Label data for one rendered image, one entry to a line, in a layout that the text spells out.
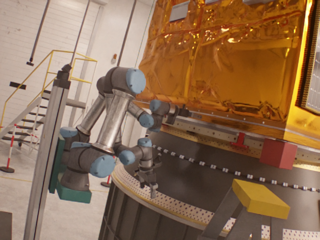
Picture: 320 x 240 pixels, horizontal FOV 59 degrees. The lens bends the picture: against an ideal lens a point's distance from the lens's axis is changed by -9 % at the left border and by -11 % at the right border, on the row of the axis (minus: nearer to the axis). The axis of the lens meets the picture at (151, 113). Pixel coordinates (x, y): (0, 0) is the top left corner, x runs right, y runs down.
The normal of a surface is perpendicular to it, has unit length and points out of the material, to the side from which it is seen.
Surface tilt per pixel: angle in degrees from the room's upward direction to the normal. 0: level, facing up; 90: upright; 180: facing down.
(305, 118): 95
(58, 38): 90
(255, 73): 90
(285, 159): 90
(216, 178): 62
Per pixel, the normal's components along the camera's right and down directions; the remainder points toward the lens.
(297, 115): 0.47, 0.10
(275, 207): -0.11, -0.03
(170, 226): -0.58, -0.15
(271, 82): -0.86, -0.20
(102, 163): 0.69, 0.31
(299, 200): 0.23, -0.42
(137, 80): 0.77, 0.05
